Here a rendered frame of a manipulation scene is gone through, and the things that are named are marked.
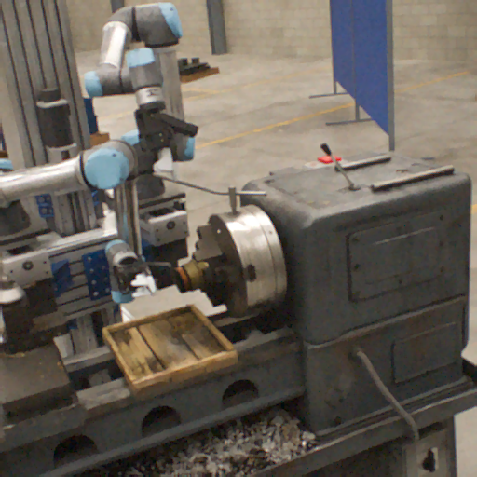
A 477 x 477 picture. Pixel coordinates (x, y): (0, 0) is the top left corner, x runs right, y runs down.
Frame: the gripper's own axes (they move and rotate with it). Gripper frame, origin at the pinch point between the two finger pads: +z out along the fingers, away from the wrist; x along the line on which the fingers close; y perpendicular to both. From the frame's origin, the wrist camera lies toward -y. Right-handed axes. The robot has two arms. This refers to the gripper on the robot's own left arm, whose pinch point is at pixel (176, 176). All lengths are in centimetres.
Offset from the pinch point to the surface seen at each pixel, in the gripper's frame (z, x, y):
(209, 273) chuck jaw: 28.3, -2.6, -3.1
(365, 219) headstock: 24, 15, -46
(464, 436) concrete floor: 124, -60, -110
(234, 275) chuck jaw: 30.1, 4.7, -7.8
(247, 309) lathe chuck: 40.8, 0.2, -10.7
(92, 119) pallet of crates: -159, -714, -113
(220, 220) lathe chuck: 14.5, -2.5, -10.0
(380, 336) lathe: 60, 1, -49
